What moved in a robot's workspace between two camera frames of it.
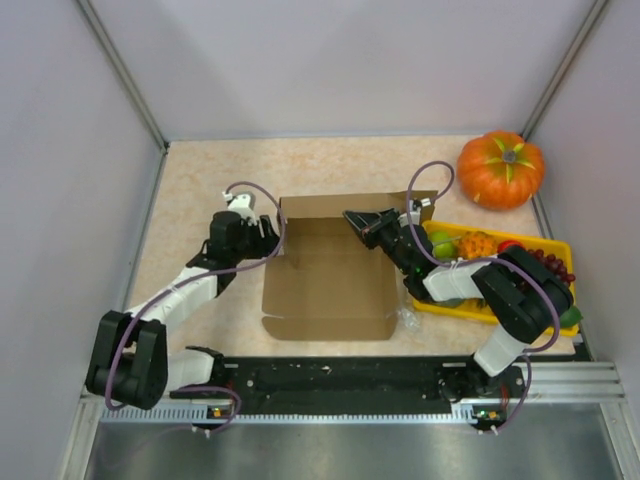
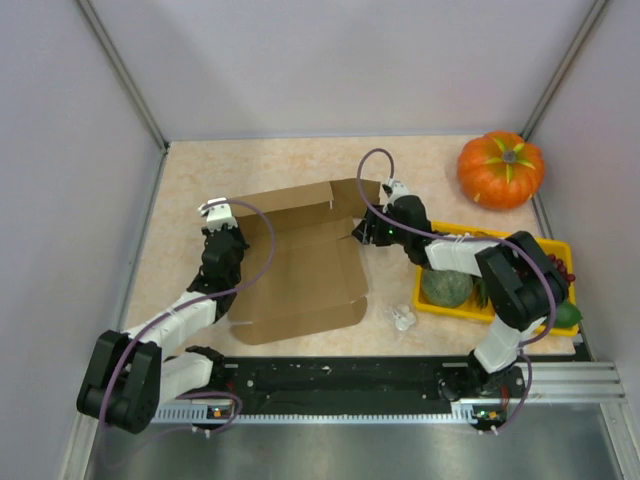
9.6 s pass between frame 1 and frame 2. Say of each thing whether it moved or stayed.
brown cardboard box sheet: moved
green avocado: stayed
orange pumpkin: stayed
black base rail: stayed
